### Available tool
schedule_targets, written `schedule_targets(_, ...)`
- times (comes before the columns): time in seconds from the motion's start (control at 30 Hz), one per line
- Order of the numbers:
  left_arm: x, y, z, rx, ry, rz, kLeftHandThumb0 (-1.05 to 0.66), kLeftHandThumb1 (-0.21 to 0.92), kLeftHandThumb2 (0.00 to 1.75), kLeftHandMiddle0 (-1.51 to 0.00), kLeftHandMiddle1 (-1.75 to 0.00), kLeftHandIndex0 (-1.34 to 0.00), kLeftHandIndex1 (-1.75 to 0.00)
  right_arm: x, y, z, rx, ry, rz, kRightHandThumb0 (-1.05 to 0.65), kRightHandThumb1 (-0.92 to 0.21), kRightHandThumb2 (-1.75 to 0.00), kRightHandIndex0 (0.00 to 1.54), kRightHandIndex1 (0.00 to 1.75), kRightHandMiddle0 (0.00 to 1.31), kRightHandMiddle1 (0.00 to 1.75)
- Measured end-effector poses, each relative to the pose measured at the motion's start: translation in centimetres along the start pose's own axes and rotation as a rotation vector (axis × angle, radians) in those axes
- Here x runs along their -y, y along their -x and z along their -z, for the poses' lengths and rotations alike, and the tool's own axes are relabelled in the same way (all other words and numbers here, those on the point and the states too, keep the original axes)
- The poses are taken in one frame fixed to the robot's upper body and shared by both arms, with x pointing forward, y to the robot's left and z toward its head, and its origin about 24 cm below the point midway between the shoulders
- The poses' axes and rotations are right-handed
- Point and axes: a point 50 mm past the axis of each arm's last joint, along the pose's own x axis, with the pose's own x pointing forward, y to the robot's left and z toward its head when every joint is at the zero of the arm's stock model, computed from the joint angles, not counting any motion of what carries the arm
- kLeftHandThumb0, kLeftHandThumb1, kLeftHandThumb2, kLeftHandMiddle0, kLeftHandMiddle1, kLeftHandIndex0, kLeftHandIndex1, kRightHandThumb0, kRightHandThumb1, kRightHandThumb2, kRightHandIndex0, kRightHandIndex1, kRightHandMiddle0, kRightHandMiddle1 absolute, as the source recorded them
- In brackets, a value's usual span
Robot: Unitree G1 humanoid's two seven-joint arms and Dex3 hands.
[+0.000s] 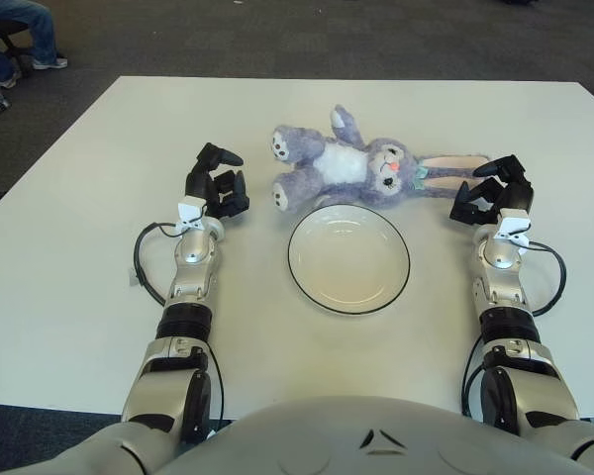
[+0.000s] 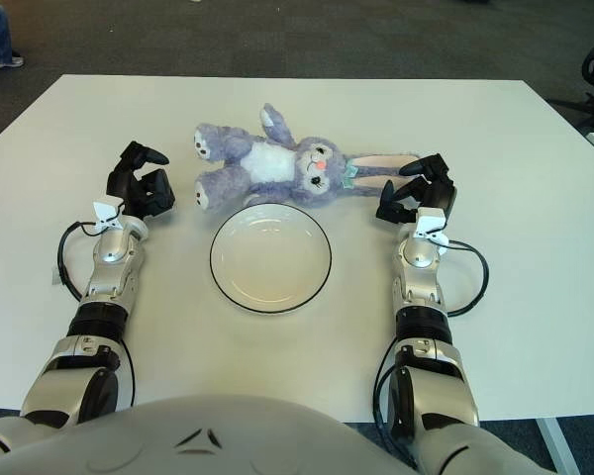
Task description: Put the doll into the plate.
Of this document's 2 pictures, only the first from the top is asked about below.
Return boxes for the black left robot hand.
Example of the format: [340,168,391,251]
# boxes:
[183,142,251,220]

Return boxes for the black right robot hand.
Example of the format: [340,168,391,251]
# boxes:
[448,153,534,227]

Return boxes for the purple plush bunny doll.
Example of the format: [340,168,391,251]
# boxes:
[269,103,491,213]

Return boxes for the white plate with black rim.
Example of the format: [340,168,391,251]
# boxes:
[287,204,412,317]

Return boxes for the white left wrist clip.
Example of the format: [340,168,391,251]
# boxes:
[176,196,207,238]

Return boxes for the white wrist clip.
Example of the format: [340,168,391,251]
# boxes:
[176,196,207,238]
[492,207,532,248]

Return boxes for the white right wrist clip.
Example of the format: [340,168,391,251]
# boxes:
[492,207,532,248]

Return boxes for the seated person in jeans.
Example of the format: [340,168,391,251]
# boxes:
[0,0,69,89]

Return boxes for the grey robot torso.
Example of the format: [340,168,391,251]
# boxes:
[0,395,594,475]

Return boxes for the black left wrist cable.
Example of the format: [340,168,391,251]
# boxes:
[133,221,189,306]

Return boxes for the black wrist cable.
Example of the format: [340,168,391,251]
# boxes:
[522,240,568,317]
[133,221,189,306]

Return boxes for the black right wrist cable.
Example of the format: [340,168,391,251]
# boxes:
[522,240,568,317]

